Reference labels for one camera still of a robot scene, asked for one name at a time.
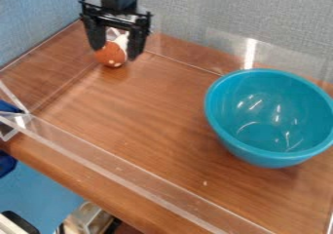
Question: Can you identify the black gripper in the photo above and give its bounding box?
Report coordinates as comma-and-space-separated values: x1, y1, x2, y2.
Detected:
80, 0, 152, 60

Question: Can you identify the brown toy mushroom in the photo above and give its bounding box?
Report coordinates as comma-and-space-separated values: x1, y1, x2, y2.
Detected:
94, 27, 130, 68

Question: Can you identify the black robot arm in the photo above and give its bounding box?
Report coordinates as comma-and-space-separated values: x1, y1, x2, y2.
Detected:
80, 0, 152, 60

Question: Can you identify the blue plastic bowl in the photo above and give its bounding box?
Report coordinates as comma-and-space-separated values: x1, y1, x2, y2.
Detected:
204, 68, 333, 169

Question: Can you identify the clear acrylic back barrier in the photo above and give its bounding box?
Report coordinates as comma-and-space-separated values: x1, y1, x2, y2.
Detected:
146, 15, 333, 86

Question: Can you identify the clear acrylic barrier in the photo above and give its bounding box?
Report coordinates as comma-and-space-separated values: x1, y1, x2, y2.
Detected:
146, 15, 333, 86
0, 111, 274, 234

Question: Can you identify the clear acrylic front barrier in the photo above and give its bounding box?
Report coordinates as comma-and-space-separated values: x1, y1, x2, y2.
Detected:
0, 111, 274, 234

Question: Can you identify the blue cloth object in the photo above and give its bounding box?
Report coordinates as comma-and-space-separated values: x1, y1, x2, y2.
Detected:
0, 99, 23, 178

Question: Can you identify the black and white object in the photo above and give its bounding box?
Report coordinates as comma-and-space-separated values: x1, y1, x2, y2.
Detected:
0, 211, 41, 234

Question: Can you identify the clear acrylic corner bracket front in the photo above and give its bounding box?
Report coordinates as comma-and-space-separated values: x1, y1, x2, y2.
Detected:
0, 81, 29, 141

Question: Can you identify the grey metal frame below table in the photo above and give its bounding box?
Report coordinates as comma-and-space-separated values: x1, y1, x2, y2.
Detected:
55, 201, 115, 234

